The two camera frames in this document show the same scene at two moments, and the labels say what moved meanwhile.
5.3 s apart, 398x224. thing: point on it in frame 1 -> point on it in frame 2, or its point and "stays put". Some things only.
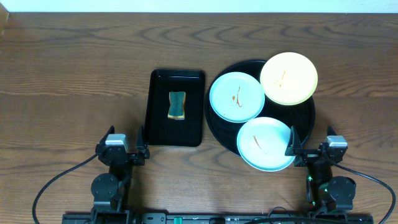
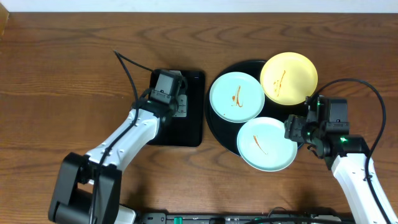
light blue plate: x=237 y=97 stays put
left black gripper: x=123 y=157 -> x=179 y=104
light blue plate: x=262 y=144 stays put
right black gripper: x=311 y=158 -> x=296 y=130
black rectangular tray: x=162 y=130 stays put
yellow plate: x=288 y=78 stays put
